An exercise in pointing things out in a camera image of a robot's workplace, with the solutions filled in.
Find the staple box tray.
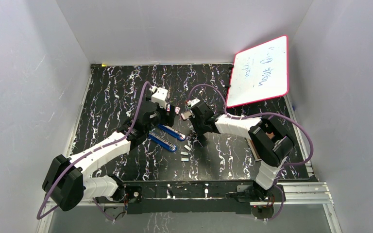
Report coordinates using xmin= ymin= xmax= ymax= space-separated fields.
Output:
xmin=180 ymin=111 xmax=192 ymax=121

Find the blue stapler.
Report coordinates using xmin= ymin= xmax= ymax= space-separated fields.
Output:
xmin=158 ymin=124 xmax=186 ymax=141
xmin=148 ymin=132 xmax=177 ymax=152

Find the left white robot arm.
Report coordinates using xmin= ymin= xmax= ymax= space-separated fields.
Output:
xmin=42 ymin=99 xmax=179 ymax=211

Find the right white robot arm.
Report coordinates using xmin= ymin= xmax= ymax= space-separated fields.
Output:
xmin=181 ymin=100 xmax=295 ymax=201

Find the dark brown book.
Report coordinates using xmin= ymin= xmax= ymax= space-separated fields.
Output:
xmin=247 ymin=139 xmax=261 ymax=162

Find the pink framed whiteboard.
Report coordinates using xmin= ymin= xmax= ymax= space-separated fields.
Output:
xmin=226 ymin=35 xmax=289 ymax=108

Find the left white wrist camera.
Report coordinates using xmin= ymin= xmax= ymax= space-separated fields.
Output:
xmin=149 ymin=86 xmax=169 ymax=110

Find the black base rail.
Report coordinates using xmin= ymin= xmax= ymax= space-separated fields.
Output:
xmin=96 ymin=180 xmax=286 ymax=216

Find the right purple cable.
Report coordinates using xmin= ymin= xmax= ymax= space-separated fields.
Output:
xmin=186 ymin=84 xmax=315 ymax=222

